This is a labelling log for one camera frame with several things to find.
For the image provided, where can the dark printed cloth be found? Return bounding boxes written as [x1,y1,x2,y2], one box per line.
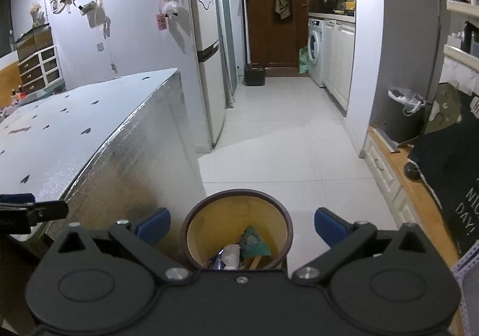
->
[407,81,479,259]

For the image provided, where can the pale purple perforated sheet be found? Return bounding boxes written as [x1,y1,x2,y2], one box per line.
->
[451,242,479,336]

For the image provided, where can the black round object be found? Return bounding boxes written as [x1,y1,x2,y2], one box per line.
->
[403,161,422,180]

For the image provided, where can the brown rimmed trash bin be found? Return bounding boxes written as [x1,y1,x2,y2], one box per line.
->
[181,189,293,271]

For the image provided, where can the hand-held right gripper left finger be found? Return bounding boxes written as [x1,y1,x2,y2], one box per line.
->
[55,207,193,283]

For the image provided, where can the brown wooden door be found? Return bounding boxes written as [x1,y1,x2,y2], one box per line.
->
[241,0,311,68]

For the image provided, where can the green plastic bag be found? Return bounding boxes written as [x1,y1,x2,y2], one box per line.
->
[298,47,310,75]

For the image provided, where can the white drawer chest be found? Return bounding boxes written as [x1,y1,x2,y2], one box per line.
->
[14,23,63,96]

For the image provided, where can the grey trash can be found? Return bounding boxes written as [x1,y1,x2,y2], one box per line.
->
[383,88,427,144]

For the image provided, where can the white plastic bag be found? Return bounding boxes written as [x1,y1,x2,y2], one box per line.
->
[220,243,242,270]

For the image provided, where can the silver foil covered table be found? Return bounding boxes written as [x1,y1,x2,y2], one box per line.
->
[0,67,208,247]

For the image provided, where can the dried flower bunch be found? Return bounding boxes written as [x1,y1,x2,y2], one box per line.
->
[29,1,46,28]

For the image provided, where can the crushed blue drink can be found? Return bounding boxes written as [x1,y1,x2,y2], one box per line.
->
[207,252,225,270]

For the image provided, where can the white shelf unit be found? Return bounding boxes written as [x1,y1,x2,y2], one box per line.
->
[438,0,479,95]

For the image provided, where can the white washing machine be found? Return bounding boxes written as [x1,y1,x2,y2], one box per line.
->
[307,18,326,88]

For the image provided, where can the green crumpled wrapper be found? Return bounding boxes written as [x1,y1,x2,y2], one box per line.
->
[239,225,272,259]

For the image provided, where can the grey flat bar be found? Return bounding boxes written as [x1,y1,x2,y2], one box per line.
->
[370,125,401,154]

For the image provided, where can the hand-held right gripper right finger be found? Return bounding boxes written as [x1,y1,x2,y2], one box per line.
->
[291,207,436,283]

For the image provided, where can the white refrigerator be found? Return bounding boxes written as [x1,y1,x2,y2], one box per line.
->
[185,0,230,153]

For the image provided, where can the white wooden top drawer cabinet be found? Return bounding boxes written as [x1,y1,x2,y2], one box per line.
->
[360,124,462,286]

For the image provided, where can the black lidded box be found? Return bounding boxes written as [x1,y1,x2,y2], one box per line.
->
[243,63,267,87]

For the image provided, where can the white kitchen cabinets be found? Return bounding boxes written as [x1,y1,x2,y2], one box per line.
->
[324,19,356,114]

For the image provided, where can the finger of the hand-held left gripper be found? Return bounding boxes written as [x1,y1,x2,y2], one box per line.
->
[0,200,70,236]
[0,192,35,206]

